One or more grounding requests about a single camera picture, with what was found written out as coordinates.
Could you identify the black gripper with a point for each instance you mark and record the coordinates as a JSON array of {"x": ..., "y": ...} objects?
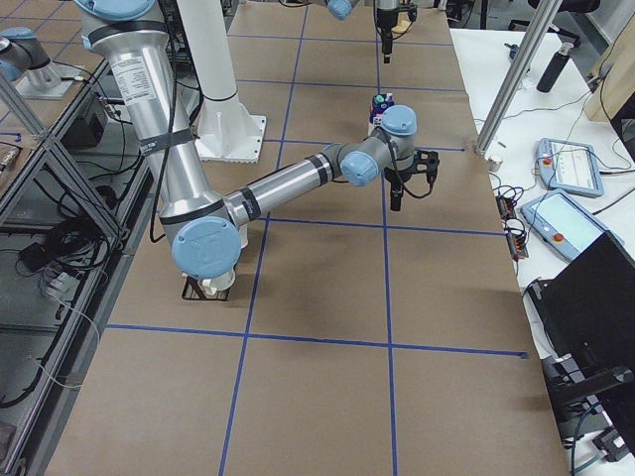
[
  {"x": 386, "y": 21},
  {"x": 396, "y": 177}
]

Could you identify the white milk carton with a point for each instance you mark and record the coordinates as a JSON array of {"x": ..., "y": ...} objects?
[{"x": 380, "y": 102}]

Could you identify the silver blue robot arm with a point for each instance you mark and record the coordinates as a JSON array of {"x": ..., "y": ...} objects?
[
  {"x": 201, "y": 225},
  {"x": 407, "y": 13}
]

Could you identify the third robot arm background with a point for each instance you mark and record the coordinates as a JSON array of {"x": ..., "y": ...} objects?
[{"x": 25, "y": 61}]

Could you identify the black power strip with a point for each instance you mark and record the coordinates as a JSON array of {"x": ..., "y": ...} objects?
[{"x": 514, "y": 229}]

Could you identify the teach pendant near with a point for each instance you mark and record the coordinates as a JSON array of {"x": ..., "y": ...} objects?
[{"x": 562, "y": 223}]

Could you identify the teach pendant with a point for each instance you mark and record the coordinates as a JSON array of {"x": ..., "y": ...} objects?
[
  {"x": 562, "y": 223},
  {"x": 569, "y": 166}
]

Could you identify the black water bottle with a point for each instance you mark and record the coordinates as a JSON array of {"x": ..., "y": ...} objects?
[{"x": 554, "y": 68}]

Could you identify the teach pendant far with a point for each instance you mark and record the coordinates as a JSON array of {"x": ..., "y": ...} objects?
[{"x": 569, "y": 166}]

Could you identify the white stacked bowls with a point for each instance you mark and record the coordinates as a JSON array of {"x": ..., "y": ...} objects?
[{"x": 214, "y": 287}]

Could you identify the black laptop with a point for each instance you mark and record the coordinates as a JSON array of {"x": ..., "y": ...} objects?
[{"x": 588, "y": 309}]

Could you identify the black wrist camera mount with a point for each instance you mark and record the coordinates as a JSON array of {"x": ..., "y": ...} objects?
[{"x": 426, "y": 163}]

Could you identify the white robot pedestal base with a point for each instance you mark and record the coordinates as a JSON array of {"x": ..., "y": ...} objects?
[{"x": 226, "y": 131}]

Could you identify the black wire dish rack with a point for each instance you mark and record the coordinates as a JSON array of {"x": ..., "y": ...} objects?
[{"x": 194, "y": 290}]

